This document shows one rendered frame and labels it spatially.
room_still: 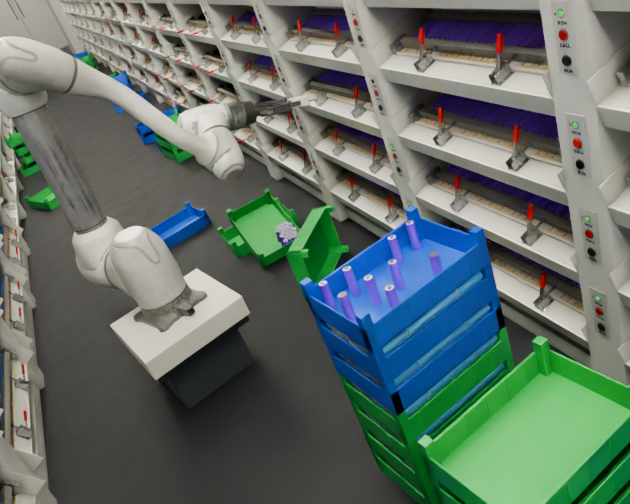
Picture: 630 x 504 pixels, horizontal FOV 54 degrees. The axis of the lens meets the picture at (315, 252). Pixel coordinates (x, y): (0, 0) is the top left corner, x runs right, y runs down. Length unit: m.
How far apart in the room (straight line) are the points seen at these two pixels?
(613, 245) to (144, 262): 1.18
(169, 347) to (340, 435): 0.52
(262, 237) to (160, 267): 0.82
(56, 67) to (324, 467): 1.20
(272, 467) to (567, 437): 0.82
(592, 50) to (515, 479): 0.68
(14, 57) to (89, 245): 0.57
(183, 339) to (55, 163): 0.61
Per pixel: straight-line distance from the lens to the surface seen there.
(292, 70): 2.34
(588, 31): 1.10
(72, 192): 1.93
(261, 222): 2.61
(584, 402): 1.16
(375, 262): 1.29
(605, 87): 1.14
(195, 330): 1.79
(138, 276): 1.81
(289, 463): 1.66
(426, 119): 1.73
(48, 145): 1.91
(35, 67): 1.74
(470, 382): 1.31
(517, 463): 1.09
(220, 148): 1.89
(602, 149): 1.18
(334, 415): 1.72
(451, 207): 1.69
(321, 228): 2.32
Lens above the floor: 1.18
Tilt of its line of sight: 29 degrees down
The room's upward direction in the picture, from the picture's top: 22 degrees counter-clockwise
